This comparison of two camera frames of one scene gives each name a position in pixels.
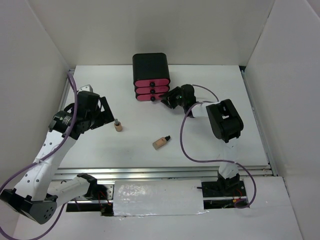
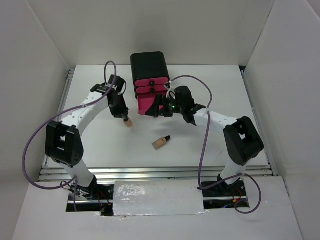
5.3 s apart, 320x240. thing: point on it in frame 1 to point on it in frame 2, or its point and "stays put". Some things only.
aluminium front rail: (158, 173) stays put
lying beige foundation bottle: (160, 142) stays put
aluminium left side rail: (71, 72) stays put
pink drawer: (152, 90) stays put
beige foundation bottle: (118, 125) to (128, 122)
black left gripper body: (93, 116) to (119, 108)
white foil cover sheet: (158, 197) stays put
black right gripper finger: (171, 93) to (153, 110)
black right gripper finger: (170, 102) to (168, 112)
